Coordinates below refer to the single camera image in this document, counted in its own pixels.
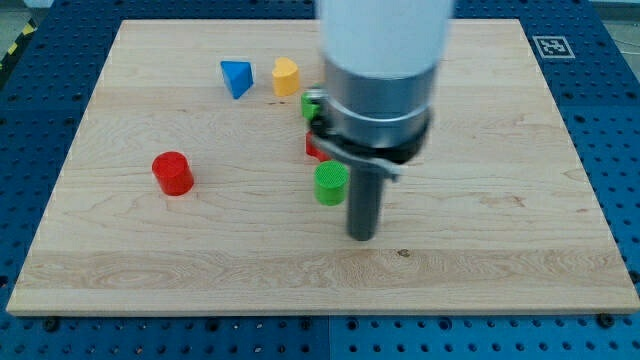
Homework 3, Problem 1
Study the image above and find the green cylinder block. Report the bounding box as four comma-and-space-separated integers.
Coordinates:
314, 160, 349, 206

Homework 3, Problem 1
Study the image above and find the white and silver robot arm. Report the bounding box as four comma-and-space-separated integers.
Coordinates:
309, 0, 455, 180

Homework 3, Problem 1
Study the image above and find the green block behind arm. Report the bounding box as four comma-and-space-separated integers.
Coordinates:
301, 91, 320, 120

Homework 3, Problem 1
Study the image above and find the red star block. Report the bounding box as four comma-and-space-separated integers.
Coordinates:
305, 131, 331, 162

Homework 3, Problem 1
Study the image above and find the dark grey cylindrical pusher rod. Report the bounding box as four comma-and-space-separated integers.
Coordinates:
346, 166, 384, 241

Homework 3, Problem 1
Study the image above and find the yellow heart block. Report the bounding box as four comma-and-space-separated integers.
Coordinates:
272, 57, 300, 97

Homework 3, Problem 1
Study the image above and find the light wooden board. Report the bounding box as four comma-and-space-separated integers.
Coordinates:
7, 19, 639, 317

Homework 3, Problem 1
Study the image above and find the blue triangle block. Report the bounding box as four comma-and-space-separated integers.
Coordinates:
220, 60, 254, 100

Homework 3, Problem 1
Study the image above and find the red cylinder block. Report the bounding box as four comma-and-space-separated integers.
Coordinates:
151, 151, 194, 196

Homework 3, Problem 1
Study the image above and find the white fiducial marker tag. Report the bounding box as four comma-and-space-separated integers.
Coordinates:
533, 35, 575, 59

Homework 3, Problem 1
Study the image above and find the black and yellow hazard tape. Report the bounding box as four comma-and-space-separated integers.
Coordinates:
1, 18, 38, 73

